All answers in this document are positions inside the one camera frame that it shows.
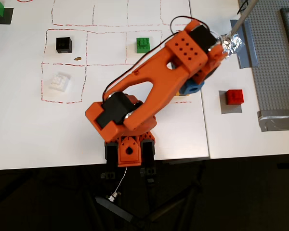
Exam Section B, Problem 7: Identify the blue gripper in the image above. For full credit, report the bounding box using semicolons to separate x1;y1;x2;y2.
179;79;205;96

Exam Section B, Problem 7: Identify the red brick block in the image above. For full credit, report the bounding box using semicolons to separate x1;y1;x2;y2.
225;89;245;105

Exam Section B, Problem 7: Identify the white brick block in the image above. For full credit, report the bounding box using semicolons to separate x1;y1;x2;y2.
48;73;72;92

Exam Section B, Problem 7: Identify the black brick block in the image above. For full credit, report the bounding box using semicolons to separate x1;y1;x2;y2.
55;37;74;54

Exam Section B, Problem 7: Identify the crumpled aluminium foil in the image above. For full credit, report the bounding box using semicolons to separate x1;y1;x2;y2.
213;32;243;60

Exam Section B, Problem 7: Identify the grey tape strip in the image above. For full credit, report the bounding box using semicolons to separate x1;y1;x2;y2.
230;19;260;70

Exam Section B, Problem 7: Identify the black table clamp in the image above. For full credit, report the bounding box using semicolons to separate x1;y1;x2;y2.
140;139;158;185
105;141;119;180

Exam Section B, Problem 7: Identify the grey studded baseplate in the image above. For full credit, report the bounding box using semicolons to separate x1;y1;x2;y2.
240;0;289;114

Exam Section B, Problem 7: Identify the metal pole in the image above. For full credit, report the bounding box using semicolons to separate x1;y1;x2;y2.
228;0;259;38

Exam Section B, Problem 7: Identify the black metal stand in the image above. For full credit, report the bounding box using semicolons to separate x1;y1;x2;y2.
93;166;208;231

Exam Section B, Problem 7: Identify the thin servo cable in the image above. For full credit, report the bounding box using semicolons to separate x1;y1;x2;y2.
103;16;209;102

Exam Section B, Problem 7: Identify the silver duct tape strip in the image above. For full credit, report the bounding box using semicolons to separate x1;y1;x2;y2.
257;110;289;132

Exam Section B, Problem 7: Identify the black cable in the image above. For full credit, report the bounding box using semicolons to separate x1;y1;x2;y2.
237;0;249;14

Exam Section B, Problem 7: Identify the white cable with connector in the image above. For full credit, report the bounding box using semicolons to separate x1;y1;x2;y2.
108;166;129;203

